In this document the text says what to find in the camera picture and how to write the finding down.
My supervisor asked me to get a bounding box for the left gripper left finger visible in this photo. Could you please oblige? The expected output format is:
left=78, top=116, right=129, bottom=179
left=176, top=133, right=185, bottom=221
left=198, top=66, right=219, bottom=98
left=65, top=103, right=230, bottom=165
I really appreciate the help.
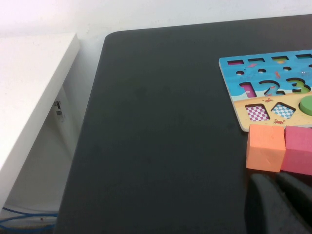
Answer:
left=244, top=173, right=312, bottom=234

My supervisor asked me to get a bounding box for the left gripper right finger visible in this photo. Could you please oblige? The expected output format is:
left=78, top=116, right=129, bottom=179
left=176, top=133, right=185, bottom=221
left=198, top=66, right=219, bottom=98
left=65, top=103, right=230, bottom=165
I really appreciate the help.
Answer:
left=276, top=172, right=312, bottom=226

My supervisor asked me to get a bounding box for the green circle piece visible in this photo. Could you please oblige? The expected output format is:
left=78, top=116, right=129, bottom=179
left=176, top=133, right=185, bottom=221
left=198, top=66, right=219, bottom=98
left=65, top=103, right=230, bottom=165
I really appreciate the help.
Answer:
left=298, top=95, right=312, bottom=115

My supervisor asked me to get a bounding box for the blue wooden number puzzle board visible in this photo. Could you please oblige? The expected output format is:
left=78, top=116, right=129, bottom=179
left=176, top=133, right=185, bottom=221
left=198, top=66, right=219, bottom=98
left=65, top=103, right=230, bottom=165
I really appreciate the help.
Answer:
left=218, top=50, right=312, bottom=132

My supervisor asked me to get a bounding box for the magenta foam cube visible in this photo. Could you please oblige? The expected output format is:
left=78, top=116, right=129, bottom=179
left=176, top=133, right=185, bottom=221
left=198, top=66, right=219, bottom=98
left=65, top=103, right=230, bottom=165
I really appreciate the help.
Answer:
left=280, top=125, right=312, bottom=176

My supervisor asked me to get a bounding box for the orange foam cube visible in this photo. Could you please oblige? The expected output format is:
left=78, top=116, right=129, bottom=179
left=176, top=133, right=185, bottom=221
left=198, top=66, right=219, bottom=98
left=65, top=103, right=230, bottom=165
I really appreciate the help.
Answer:
left=246, top=124, right=286, bottom=173

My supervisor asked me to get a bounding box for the barcode label sticker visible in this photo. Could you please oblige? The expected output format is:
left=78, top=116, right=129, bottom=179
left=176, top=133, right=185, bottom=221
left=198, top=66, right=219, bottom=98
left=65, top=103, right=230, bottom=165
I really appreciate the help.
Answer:
left=54, top=100, right=65, bottom=122

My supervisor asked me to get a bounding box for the white shelf unit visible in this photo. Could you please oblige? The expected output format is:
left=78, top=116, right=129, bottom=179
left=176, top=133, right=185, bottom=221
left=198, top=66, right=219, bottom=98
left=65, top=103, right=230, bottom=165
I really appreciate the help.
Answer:
left=0, top=33, right=81, bottom=213

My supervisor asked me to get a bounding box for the blue cable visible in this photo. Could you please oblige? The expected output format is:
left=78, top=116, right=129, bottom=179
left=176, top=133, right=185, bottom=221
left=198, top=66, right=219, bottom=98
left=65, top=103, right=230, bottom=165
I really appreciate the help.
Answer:
left=1, top=207, right=59, bottom=217
left=0, top=215, right=56, bottom=231

